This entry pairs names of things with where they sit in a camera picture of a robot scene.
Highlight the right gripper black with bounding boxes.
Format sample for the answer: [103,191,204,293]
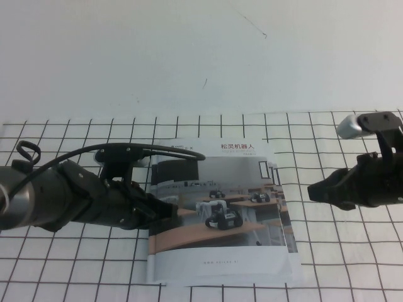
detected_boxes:
[307,150,403,211]

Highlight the left camera cable black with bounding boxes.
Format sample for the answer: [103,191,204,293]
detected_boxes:
[0,140,208,210]

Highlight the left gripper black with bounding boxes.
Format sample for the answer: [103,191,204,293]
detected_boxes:
[56,160,179,232]

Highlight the white black-grid cloth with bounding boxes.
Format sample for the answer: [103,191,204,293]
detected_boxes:
[0,109,403,302]

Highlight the AgileX brochure book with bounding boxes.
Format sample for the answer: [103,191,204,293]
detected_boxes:
[163,150,304,289]
[145,231,158,282]
[147,138,293,282]

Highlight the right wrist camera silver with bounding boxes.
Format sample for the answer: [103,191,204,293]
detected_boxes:
[336,115,377,140]

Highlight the left camera bracket black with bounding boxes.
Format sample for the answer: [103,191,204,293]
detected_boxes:
[96,143,149,185]

